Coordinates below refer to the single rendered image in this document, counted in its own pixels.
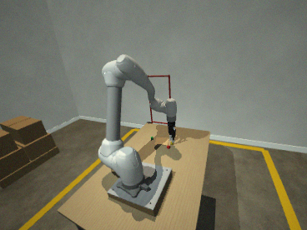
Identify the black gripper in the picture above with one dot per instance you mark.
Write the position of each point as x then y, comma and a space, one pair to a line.
172, 131

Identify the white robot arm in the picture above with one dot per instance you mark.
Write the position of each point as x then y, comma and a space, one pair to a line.
127, 162

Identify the tan flat mat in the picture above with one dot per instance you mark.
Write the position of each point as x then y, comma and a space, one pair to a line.
162, 141

